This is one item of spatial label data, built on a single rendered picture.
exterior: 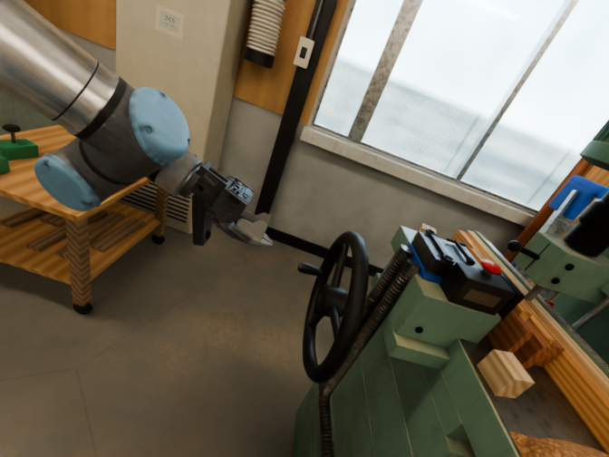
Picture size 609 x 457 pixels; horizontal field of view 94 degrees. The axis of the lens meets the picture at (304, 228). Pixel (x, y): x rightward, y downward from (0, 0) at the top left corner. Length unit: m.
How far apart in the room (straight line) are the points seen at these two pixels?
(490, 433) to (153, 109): 0.58
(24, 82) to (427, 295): 0.53
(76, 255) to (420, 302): 1.16
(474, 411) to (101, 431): 1.10
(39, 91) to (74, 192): 0.16
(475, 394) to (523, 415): 0.05
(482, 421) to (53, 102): 0.62
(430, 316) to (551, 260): 0.23
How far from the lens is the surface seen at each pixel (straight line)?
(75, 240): 1.28
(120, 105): 0.41
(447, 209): 2.10
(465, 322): 0.52
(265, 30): 1.69
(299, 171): 1.92
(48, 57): 0.41
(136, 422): 1.30
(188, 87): 1.71
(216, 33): 1.65
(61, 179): 0.52
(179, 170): 0.58
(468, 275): 0.47
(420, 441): 0.61
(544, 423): 0.54
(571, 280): 0.65
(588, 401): 0.61
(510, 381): 0.49
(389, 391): 0.70
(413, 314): 0.48
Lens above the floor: 1.18
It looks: 29 degrees down
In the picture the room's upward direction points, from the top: 22 degrees clockwise
